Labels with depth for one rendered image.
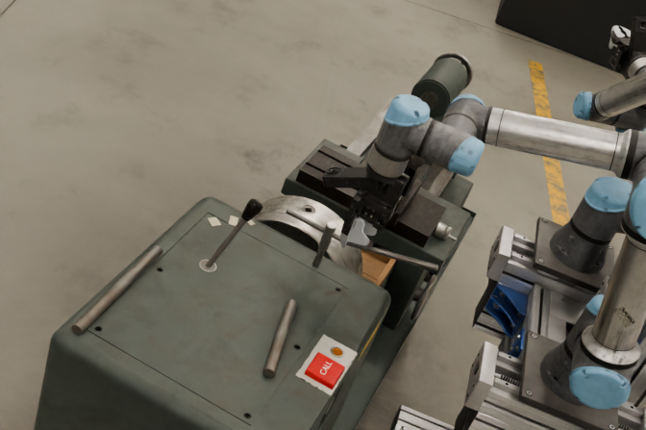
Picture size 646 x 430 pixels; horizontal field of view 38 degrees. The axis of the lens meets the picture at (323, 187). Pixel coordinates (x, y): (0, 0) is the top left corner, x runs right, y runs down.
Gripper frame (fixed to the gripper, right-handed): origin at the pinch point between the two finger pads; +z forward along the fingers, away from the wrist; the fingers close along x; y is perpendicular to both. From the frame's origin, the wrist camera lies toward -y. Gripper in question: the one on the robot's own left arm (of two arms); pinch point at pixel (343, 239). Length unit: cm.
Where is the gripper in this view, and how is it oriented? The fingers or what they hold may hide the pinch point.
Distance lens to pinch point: 196.0
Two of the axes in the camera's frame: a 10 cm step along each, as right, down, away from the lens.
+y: 8.7, 4.6, -1.7
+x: 3.9, -4.4, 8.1
